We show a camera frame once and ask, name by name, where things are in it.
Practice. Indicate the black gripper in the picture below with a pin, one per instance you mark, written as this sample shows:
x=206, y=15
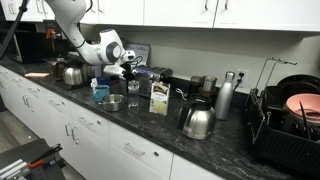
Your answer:
x=121, y=69

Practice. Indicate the black steel toaster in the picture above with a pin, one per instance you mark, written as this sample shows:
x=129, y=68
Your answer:
x=146, y=75

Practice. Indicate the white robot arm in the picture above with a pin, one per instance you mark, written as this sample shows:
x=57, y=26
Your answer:
x=104, y=48

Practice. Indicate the clear glass shaker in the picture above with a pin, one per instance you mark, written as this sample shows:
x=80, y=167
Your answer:
x=133, y=93

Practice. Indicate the dark blue plastic cup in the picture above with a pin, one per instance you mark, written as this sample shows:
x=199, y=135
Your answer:
x=103, y=80

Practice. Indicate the small whiteboard sign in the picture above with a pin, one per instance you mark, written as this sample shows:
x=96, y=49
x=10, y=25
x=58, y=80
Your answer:
x=142, y=52

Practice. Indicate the teal ceramic mug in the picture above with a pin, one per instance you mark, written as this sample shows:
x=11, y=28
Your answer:
x=100, y=92

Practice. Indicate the small steel bowl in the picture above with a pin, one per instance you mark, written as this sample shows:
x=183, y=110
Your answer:
x=113, y=102

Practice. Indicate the tea box carton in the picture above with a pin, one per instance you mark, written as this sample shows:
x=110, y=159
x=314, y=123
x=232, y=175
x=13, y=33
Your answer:
x=159, y=98

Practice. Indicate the steel carafe under brewer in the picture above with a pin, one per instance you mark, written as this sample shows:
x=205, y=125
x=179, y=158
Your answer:
x=73, y=76

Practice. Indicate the black coffee grinder steel cup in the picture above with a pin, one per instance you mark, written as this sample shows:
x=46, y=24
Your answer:
x=203, y=84

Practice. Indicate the white lower cabinet run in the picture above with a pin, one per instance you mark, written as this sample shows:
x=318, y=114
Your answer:
x=97, y=148

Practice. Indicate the steel thermal carafe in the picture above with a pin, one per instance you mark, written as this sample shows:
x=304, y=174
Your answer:
x=197, y=117

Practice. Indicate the black commercial coffee brewer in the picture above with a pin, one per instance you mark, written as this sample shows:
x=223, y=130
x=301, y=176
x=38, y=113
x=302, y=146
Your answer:
x=35, y=47

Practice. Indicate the steel water bottle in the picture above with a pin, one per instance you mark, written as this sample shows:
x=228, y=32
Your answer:
x=225, y=96

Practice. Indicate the black robot cart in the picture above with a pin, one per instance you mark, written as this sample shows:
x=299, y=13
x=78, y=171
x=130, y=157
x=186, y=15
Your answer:
x=32, y=161

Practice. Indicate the white upper cabinets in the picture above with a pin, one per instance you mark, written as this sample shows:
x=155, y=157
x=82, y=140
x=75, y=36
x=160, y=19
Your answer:
x=286, y=15

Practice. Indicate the black dish rack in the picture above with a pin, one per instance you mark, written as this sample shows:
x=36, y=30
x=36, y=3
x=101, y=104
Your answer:
x=276, y=133

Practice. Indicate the pink plastic bowl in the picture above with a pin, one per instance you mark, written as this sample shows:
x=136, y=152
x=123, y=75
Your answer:
x=305, y=105

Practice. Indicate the wall power outlet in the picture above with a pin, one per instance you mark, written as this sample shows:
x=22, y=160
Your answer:
x=243, y=75

